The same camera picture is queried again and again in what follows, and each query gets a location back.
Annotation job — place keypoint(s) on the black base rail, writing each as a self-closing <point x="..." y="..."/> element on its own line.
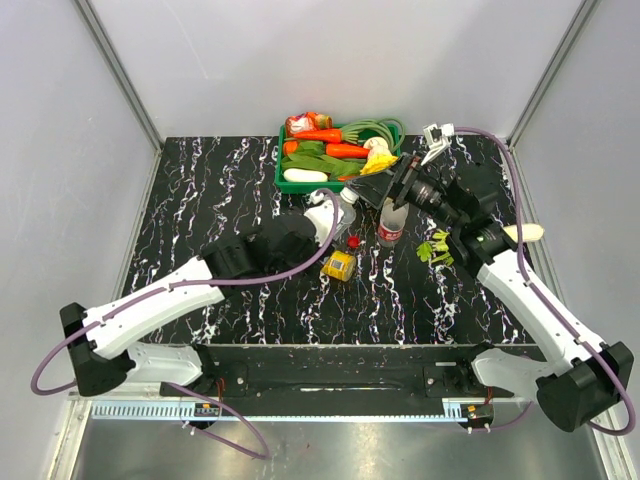
<point x="407" y="372"/>

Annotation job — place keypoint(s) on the small toy tomato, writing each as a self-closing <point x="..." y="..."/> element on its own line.
<point x="290" y="147"/>

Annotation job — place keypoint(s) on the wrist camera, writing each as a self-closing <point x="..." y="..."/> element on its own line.
<point x="438" y="139"/>
<point x="320" y="213"/>

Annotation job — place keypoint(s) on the yellow toy cabbage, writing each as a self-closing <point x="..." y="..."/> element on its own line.
<point x="377" y="163"/>

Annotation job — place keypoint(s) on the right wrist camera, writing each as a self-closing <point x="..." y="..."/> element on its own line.
<point x="438" y="139"/>

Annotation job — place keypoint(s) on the upper toy carrot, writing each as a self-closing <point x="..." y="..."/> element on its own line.
<point x="333" y="135"/>

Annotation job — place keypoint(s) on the toy mushroom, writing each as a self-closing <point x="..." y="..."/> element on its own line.
<point x="376" y="144"/>

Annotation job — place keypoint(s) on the pale toy corn cob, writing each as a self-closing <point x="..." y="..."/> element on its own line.
<point x="529" y="232"/>

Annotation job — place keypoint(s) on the lower toy carrot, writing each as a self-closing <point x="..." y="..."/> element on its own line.
<point x="345" y="150"/>

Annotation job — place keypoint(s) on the yellow juice bottle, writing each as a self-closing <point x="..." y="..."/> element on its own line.
<point x="339" y="266"/>

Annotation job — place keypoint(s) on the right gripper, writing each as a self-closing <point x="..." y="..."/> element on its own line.
<point x="395" y="182"/>

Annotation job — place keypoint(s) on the green toy leafy vegetable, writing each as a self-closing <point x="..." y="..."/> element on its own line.
<point x="311" y="155"/>

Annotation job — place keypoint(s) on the green plastic tray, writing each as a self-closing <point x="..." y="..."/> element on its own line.
<point x="304" y="188"/>

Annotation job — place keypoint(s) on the red white snack packet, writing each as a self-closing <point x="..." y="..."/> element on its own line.
<point x="308" y="121"/>

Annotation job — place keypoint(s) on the red label water bottle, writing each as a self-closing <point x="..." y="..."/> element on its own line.
<point x="391" y="223"/>

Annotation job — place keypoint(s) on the white toy radish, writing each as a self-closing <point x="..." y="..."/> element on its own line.
<point x="296" y="175"/>

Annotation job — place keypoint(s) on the toy celery stalk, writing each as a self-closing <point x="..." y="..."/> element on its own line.
<point x="435" y="250"/>

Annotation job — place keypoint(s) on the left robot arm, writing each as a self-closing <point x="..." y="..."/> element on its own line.
<point x="106" y="348"/>

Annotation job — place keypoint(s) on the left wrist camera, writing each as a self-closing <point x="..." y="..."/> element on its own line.
<point x="320" y="213"/>

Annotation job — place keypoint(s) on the red bottle cap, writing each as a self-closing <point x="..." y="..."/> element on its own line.
<point x="353" y="242"/>

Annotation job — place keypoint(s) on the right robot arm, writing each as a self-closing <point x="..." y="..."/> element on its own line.
<point x="580" y="375"/>

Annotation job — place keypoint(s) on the green toy scallions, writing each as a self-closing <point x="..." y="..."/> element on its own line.
<point x="390" y="129"/>

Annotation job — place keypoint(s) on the toy carrot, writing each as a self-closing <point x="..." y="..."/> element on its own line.
<point x="333" y="135"/>
<point x="345" y="150"/>

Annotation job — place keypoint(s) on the white bottle cap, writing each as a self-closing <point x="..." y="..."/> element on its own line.
<point x="349" y="196"/>

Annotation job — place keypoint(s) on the blue label water bottle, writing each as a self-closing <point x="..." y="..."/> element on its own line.
<point x="347" y="214"/>

